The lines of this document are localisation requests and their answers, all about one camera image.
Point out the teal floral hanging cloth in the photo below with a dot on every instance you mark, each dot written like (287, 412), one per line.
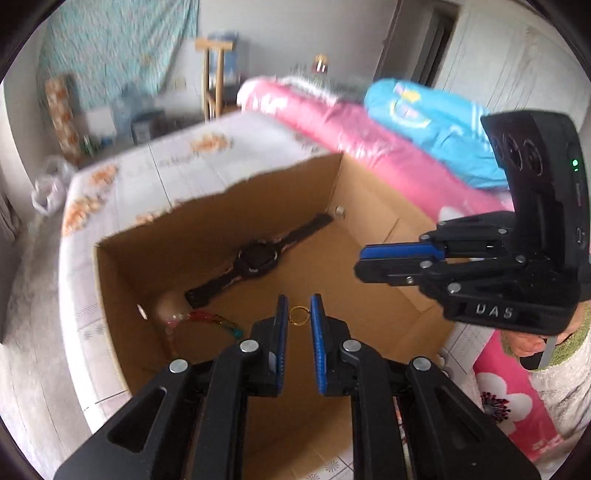
(115, 46)

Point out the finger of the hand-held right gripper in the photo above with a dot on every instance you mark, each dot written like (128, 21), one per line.
(392, 272)
(397, 251)

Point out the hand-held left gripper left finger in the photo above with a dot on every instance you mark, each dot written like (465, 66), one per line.
(281, 323)

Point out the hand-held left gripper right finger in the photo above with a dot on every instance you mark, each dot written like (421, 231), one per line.
(318, 332)

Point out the grey lace cloth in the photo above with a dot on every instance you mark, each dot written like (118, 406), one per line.
(323, 82)

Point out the person's right hand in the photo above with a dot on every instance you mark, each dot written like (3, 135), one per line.
(521, 346)

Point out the blue garment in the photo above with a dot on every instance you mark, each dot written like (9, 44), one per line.
(415, 120)

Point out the clear water jug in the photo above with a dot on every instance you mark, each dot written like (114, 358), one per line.
(131, 106)

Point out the white box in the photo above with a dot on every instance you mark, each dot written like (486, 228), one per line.
(99, 122)

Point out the floral grey plaid table cover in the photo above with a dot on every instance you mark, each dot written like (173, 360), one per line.
(161, 157)

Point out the brown cardboard box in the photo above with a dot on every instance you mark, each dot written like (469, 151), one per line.
(383, 314)

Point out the patterned orange roll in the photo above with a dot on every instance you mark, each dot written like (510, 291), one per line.
(62, 115)

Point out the wooden chair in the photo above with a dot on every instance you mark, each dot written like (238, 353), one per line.
(206, 83)

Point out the white plastic bag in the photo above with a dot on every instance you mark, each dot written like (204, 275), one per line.
(51, 184)

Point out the wall socket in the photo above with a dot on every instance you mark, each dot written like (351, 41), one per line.
(180, 83)

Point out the white panelled wardrobe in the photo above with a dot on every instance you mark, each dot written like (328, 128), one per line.
(508, 60)

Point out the pink floral blanket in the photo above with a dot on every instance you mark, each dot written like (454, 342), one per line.
(369, 134)

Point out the black smartwatch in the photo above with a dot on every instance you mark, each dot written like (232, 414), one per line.
(256, 258)

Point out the small green bottles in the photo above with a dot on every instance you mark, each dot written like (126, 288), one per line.
(88, 144)

